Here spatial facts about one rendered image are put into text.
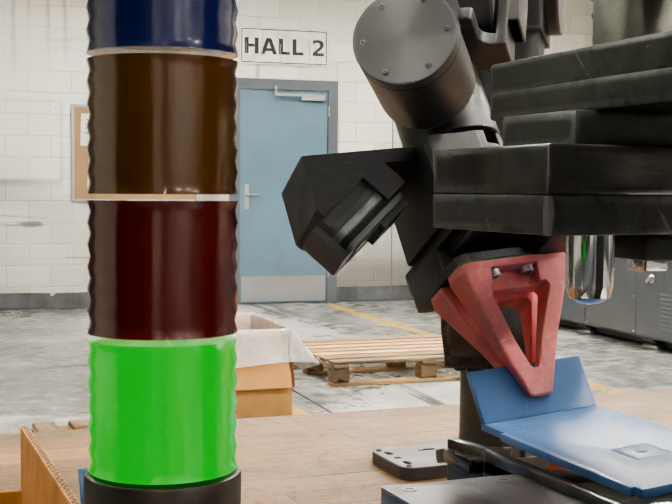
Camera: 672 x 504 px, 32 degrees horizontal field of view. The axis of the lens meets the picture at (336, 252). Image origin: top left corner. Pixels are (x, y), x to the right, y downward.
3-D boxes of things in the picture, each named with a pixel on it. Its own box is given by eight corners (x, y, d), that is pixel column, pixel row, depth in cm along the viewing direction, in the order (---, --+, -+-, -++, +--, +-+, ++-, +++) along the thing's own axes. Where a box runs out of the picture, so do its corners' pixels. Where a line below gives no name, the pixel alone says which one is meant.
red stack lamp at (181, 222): (214, 320, 33) (214, 199, 33) (256, 336, 29) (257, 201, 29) (75, 325, 31) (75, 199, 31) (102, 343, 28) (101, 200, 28)
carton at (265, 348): (321, 474, 407) (322, 329, 404) (139, 488, 387) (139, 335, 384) (268, 436, 470) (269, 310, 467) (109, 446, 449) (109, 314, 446)
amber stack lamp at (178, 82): (214, 193, 33) (214, 71, 32) (257, 194, 29) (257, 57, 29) (74, 193, 31) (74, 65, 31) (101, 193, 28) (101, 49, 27)
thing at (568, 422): (578, 406, 67) (575, 354, 67) (773, 471, 53) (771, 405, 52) (468, 425, 64) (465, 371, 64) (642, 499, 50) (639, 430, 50)
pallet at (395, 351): (448, 355, 810) (448, 334, 809) (519, 376, 716) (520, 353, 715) (280, 362, 768) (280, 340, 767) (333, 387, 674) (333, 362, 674)
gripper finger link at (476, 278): (503, 391, 61) (450, 230, 65) (451, 434, 67) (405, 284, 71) (613, 371, 64) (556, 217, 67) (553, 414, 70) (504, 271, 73)
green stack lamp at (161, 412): (214, 446, 33) (214, 326, 33) (256, 477, 29) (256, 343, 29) (76, 456, 31) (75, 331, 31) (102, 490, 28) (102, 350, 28)
